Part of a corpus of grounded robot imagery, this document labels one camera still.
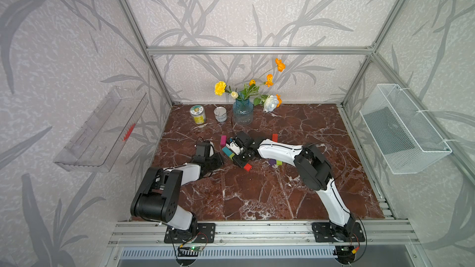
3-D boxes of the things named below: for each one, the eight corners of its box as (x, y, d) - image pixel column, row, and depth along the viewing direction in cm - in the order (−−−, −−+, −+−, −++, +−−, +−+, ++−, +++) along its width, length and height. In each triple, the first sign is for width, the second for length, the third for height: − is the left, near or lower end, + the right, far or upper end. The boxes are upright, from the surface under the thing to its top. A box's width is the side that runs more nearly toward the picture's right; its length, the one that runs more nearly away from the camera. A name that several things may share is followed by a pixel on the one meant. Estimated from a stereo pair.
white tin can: (214, 122, 113) (212, 116, 109) (215, 112, 119) (214, 105, 114) (226, 122, 113) (226, 116, 109) (228, 112, 119) (227, 106, 114)
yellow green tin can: (192, 124, 113) (188, 115, 106) (194, 114, 118) (191, 104, 111) (205, 124, 113) (202, 115, 106) (207, 114, 118) (204, 104, 111)
